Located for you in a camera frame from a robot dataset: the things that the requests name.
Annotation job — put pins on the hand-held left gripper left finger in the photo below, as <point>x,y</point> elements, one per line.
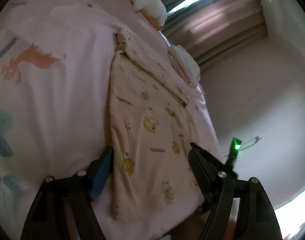
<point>102,172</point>

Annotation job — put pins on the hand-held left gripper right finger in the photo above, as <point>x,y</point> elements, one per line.
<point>200,170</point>

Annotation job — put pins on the cream bear print baby garment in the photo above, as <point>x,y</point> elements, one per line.
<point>142,105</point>

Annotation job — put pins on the pink folded cloth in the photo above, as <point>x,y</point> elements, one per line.
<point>185,76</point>

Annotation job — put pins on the pink printed blanket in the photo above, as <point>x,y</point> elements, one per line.
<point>55,92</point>

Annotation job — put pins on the white folded cloth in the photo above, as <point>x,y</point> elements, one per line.
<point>186,60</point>

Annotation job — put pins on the beige curtain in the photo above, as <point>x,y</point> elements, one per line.
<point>230,30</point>

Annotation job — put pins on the white fluffy towel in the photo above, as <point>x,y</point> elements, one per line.
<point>147,0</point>

